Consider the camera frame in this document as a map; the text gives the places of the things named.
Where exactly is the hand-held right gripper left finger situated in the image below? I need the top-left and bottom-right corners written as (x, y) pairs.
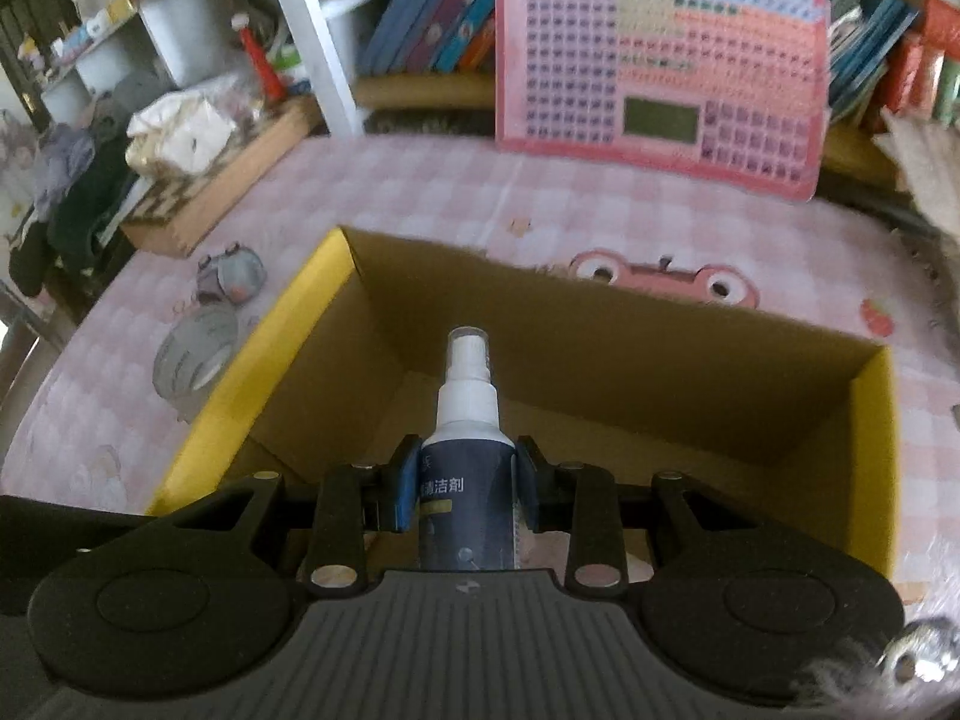
top-left (169, 435), bottom-right (421, 599)

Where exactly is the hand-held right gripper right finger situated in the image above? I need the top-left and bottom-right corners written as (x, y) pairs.
top-left (516, 436), bottom-right (722, 599)

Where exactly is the white and navy spray bottle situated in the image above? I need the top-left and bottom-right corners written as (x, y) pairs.
top-left (415, 326), bottom-right (522, 571)

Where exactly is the yellow cardboard box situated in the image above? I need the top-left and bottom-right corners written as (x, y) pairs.
top-left (146, 225), bottom-right (899, 582)

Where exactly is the clear tape roll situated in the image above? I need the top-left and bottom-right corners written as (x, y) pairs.
top-left (152, 305), bottom-right (242, 410)

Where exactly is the small grey toy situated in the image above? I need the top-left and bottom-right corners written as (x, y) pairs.
top-left (195, 242), bottom-right (269, 306)

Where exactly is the pink checked tablecloth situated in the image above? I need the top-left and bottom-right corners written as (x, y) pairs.
top-left (0, 131), bottom-right (960, 691)

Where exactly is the wooden chessboard box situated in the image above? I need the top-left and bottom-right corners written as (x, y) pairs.
top-left (120, 97), bottom-right (323, 260)

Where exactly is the plastic bag of tissues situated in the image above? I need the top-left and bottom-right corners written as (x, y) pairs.
top-left (126, 75), bottom-right (263, 173)

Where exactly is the pile of clothes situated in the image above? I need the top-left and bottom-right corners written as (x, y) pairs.
top-left (7, 71), bottom-right (162, 297)

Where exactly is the pink learning board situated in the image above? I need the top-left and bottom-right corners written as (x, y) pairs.
top-left (493, 0), bottom-right (832, 203)

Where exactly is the white shelf unit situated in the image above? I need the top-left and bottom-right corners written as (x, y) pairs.
top-left (30, 0), bottom-right (526, 140)

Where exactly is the red toy stick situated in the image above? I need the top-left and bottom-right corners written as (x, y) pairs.
top-left (236, 11), bottom-right (286, 102)

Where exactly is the row of colourful books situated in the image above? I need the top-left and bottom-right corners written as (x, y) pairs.
top-left (356, 0), bottom-right (960, 128)

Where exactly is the stack of papers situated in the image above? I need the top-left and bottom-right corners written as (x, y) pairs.
top-left (877, 105), bottom-right (960, 241)

